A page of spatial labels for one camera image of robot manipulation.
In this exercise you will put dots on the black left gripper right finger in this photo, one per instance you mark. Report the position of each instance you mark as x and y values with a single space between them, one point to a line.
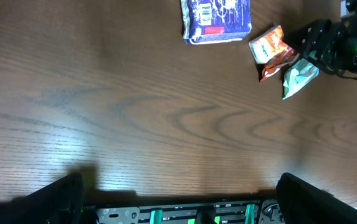
302 203

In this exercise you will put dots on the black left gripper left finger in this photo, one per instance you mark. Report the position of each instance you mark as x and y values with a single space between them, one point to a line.
59 202

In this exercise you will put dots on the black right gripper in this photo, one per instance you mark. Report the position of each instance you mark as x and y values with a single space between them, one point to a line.
320 43

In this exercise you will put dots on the teal snack packet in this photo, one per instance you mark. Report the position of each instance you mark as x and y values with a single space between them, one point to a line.
297 76

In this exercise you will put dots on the orange white snack packet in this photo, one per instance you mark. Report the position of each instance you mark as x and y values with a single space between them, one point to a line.
268 45

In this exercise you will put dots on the red purple snack bag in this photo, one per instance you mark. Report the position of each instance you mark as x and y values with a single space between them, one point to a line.
215 21

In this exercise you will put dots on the brown orange snack packet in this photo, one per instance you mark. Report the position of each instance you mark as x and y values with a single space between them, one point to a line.
286 57

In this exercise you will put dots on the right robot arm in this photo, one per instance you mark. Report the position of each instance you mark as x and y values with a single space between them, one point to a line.
347 46

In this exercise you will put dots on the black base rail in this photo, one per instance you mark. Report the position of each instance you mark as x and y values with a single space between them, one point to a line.
223 212

